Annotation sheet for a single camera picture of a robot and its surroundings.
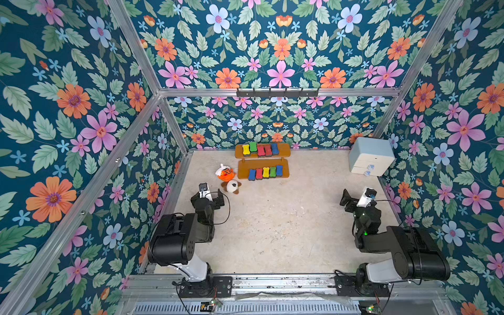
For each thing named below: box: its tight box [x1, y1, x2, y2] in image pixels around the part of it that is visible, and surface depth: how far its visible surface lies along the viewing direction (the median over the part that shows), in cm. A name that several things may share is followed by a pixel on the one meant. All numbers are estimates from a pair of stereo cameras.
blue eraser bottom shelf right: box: [276, 165, 283, 178], surface depth 111 cm
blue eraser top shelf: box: [271, 143, 279, 155], surface depth 102 cm
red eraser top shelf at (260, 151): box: [257, 145, 266, 157], surface depth 100 cm
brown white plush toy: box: [220, 179, 243, 195], surface depth 103 cm
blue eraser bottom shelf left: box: [248, 168, 257, 182], surface depth 107 cm
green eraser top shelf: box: [249, 141, 258, 152], surface depth 103 cm
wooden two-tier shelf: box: [234, 143, 291, 182], surface depth 107 cm
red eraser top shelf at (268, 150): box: [264, 144, 273, 157], surface depth 100 cm
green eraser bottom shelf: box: [269, 166, 277, 178], surface depth 107 cm
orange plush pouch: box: [215, 163, 237, 182], surface depth 105 cm
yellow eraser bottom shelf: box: [262, 166, 270, 178], surface depth 107 cm
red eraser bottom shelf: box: [255, 168, 264, 180], surface depth 107 cm
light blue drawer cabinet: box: [348, 137, 396, 177], surface depth 104 cm
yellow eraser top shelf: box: [242, 144, 251, 155], surface depth 100 cm
